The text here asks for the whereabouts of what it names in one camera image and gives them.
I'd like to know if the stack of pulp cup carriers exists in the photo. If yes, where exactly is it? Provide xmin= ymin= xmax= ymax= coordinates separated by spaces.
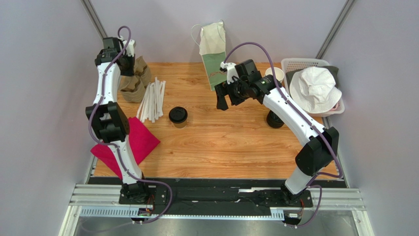
xmin=119 ymin=56 xmax=151 ymax=103

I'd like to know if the stack of paper cups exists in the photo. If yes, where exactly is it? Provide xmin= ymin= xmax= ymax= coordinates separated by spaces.
xmin=265 ymin=67 xmax=285 ymax=83

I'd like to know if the green white paper bag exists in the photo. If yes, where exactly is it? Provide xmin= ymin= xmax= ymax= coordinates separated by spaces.
xmin=190 ymin=19 xmax=227 ymax=91

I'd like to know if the black cup lid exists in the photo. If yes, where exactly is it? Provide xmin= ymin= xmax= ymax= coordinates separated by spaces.
xmin=169 ymin=106 xmax=188 ymax=124

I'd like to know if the brown paper coffee cup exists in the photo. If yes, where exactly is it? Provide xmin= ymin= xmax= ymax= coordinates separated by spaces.
xmin=172 ymin=120 xmax=187 ymax=129

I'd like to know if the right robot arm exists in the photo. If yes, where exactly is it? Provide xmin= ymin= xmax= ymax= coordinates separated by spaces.
xmin=214 ymin=59 xmax=339 ymax=205

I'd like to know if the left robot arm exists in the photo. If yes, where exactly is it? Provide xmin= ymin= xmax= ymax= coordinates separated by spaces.
xmin=85 ymin=37 xmax=151 ymax=205

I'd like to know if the white paper straws bundle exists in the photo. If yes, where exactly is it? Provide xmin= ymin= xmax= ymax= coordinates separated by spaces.
xmin=136 ymin=77 xmax=166 ymax=123

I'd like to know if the white plastic basket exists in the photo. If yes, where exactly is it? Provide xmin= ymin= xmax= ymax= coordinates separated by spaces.
xmin=281 ymin=58 xmax=345 ymax=118

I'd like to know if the white bucket hat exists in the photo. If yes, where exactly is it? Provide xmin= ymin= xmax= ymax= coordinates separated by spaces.
xmin=289 ymin=66 xmax=343 ymax=114

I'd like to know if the red folded cloth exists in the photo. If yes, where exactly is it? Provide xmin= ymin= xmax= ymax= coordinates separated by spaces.
xmin=90 ymin=118 xmax=160 ymax=179

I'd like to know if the dark green cloth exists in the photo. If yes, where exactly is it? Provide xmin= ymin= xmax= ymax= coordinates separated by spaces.
xmin=285 ymin=65 xmax=340 ymax=110

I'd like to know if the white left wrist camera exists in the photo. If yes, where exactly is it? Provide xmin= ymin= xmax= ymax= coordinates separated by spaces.
xmin=122 ymin=39 xmax=136 ymax=57

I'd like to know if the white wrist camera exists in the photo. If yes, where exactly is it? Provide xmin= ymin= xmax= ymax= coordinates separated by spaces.
xmin=122 ymin=39 xmax=136 ymax=57
xmin=220 ymin=61 xmax=239 ymax=84

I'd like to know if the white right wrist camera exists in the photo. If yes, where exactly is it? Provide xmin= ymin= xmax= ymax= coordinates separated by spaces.
xmin=220 ymin=61 xmax=239 ymax=84

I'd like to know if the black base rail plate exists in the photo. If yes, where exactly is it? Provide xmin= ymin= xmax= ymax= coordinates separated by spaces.
xmin=88 ymin=177 xmax=348 ymax=217

